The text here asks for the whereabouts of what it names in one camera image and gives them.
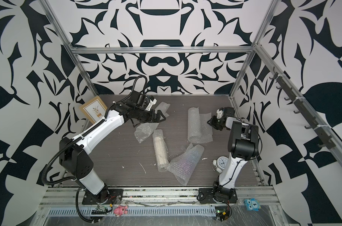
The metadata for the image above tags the right circuit board with led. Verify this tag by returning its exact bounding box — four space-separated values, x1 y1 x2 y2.
215 207 232 221

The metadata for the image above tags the white vase in bubble wrap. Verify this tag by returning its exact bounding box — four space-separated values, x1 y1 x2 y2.
153 130 169 172

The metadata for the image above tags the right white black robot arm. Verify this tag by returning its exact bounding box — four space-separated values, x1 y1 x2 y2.
207 107 259 196

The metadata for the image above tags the black hook rail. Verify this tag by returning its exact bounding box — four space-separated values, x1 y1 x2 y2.
271 71 336 150

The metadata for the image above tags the wooden framed picture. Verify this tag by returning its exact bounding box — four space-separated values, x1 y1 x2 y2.
79 96 108 124

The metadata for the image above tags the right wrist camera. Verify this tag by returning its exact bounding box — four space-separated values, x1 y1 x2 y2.
216 108 224 120

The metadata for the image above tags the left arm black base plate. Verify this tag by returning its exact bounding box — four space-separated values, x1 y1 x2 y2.
82 188 124 205

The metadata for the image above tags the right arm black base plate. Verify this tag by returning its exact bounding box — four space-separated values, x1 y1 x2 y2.
196 187 238 204

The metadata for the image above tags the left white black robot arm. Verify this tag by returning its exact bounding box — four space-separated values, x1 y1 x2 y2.
59 91 165 203

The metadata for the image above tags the white slotted cable duct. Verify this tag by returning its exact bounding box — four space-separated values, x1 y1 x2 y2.
48 206 216 217

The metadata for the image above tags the left green circuit board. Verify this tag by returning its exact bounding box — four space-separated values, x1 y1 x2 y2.
91 205 113 215

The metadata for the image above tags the black corrugated cable conduit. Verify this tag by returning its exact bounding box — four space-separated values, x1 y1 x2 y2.
40 75 148 224

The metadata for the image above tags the iridescent bubble wrap bundle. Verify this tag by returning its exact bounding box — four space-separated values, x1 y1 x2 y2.
166 144 205 186

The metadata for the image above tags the blue owl toy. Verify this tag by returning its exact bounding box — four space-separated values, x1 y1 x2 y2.
244 198 261 211

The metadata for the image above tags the white alarm clock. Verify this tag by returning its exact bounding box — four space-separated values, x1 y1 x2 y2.
212 156 228 174

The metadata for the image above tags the pink pig toy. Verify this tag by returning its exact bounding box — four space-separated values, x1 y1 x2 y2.
113 205 128 217

